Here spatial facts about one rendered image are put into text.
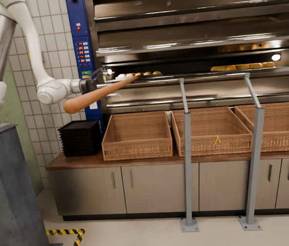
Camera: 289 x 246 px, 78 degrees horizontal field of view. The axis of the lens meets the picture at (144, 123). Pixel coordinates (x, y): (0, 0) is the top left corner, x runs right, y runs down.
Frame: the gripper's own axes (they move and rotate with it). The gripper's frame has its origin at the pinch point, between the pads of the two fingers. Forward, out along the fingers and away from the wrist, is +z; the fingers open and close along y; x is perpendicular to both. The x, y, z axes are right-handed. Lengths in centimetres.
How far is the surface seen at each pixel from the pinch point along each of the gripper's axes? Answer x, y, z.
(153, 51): -50, -22, 26
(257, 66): -80, -3, 129
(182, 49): -50, -22, 51
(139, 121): -59, 41, 8
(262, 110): -5, 24, 95
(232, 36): -63, -30, 97
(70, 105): 80, 0, 9
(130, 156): -15, 58, 3
